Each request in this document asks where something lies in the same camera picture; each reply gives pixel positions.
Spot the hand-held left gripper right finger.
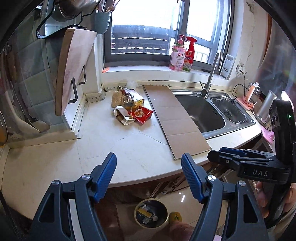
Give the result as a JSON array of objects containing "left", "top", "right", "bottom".
[{"left": 181, "top": 153, "right": 270, "bottom": 241}]

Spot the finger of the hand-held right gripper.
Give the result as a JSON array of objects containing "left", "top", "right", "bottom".
[
  {"left": 219, "top": 147, "right": 277, "bottom": 161},
  {"left": 207, "top": 150, "right": 246, "bottom": 171}
]

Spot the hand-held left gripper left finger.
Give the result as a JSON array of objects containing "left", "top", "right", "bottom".
[{"left": 29, "top": 152, "right": 117, "bottom": 241}]

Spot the yellow rimmed trash can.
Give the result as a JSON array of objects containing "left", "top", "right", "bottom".
[{"left": 134, "top": 199, "right": 168, "bottom": 229}]

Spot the silver foil bag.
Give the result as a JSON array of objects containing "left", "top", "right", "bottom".
[{"left": 120, "top": 89, "right": 137, "bottom": 108}]

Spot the person's right hand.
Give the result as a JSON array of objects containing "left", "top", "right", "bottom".
[{"left": 256, "top": 181, "right": 296, "bottom": 215}]

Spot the pink plastic item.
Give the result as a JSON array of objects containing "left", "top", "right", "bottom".
[{"left": 261, "top": 127, "right": 275, "bottom": 144}]

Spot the steel appliance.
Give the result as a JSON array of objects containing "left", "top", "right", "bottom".
[{"left": 255, "top": 90, "right": 281, "bottom": 126}]

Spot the yellow slipper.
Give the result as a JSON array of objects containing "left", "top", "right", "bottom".
[{"left": 169, "top": 212, "right": 183, "bottom": 225}]

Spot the pink mat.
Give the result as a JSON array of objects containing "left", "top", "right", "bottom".
[{"left": 236, "top": 96, "right": 255, "bottom": 110}]

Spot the steel double sink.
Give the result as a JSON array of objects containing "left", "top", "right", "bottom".
[{"left": 170, "top": 89, "right": 256, "bottom": 139}]

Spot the person's pink trouser leg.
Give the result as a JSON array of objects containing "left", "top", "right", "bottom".
[{"left": 169, "top": 221, "right": 195, "bottom": 241}]

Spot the brown cardboard sheet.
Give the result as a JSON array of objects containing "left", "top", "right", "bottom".
[{"left": 142, "top": 85, "right": 212, "bottom": 160}]

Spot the white brown carton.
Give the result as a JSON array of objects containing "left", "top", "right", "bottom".
[{"left": 113, "top": 105, "right": 136, "bottom": 126}]

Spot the red snack packet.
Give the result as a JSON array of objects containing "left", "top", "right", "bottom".
[{"left": 129, "top": 107, "right": 154, "bottom": 126}]

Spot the brown noodle bag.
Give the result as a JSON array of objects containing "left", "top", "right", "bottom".
[{"left": 111, "top": 91, "right": 124, "bottom": 109}]

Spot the steel faucet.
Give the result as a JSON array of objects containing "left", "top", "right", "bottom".
[{"left": 200, "top": 50, "right": 223, "bottom": 96}]

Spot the white grater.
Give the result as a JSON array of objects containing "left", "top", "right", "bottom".
[{"left": 219, "top": 54, "right": 235, "bottom": 79}]

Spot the red spray bottle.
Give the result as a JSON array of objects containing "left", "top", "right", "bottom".
[{"left": 183, "top": 36, "right": 197, "bottom": 72}]

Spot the pink dish soap bottle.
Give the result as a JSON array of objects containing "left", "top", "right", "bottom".
[{"left": 169, "top": 34, "right": 186, "bottom": 70}]

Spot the wooden cutting board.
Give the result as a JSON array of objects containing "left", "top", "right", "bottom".
[{"left": 55, "top": 28, "right": 97, "bottom": 117}]

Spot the green utensil holder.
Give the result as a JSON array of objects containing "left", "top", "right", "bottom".
[{"left": 95, "top": 11, "right": 111, "bottom": 35}]

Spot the steel pot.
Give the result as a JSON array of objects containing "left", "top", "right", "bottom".
[{"left": 57, "top": 0, "right": 99, "bottom": 22}]

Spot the wire drain basket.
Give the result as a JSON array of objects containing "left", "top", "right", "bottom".
[{"left": 210, "top": 97, "right": 248, "bottom": 123}]

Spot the black power cable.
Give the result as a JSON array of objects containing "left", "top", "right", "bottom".
[{"left": 231, "top": 70, "right": 248, "bottom": 102}]

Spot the dark window frame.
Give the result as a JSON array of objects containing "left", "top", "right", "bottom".
[{"left": 103, "top": 0, "right": 232, "bottom": 70}]

